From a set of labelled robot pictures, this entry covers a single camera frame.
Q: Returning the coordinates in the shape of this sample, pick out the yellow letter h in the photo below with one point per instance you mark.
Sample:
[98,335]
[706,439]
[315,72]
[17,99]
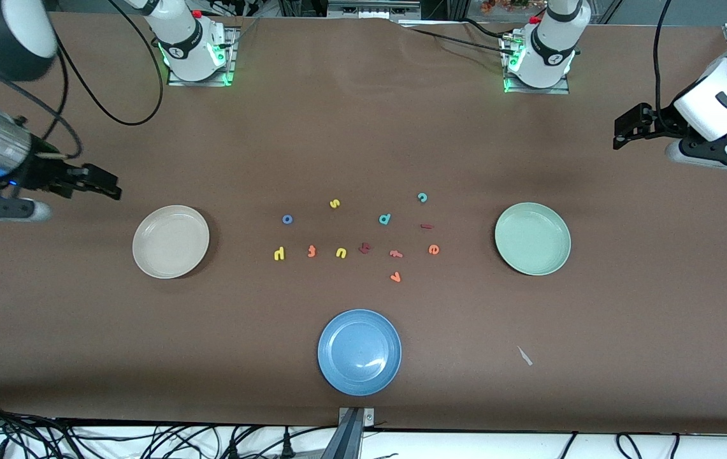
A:
[276,256]

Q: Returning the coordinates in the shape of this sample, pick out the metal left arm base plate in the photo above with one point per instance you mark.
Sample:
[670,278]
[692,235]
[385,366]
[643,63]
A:
[561,89]

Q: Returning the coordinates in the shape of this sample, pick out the grey power strip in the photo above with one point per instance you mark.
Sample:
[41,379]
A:
[369,7]

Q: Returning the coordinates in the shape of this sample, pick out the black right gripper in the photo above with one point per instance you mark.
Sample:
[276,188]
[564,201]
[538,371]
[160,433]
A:
[43,173]

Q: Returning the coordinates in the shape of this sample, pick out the beige brown plate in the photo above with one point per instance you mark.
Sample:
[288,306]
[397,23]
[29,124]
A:
[171,242]

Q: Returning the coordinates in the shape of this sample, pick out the orange flower bunch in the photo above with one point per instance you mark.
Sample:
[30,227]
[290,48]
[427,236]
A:
[503,5]

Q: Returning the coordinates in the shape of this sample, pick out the small white paper scrap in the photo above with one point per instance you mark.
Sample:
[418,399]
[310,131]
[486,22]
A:
[524,356]

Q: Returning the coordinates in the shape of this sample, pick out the pale green plate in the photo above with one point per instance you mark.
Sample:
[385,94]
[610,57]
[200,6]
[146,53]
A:
[532,239]

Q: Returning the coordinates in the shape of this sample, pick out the dark red angular letter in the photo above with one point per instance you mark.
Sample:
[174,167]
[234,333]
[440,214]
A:
[365,248]

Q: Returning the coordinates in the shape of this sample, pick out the blue plate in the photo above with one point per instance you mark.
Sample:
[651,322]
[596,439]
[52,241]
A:
[359,352]

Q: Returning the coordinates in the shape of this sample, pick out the teal letter d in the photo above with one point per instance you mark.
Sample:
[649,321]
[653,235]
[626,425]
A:
[388,218]

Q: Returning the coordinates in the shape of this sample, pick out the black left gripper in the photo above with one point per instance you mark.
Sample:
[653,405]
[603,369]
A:
[664,118]

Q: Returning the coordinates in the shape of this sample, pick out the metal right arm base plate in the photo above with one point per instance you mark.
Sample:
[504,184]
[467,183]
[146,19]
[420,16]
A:
[233,57]

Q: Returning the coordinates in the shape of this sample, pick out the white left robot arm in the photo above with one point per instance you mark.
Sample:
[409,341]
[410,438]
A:
[551,51]

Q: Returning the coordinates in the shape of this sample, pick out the grey camera pole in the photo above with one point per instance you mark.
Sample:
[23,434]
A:
[345,440]

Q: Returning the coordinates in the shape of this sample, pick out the brown table cover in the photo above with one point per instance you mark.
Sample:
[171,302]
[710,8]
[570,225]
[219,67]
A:
[363,127]

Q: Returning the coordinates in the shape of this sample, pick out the silver mounting bracket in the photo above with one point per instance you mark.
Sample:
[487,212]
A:
[368,417]

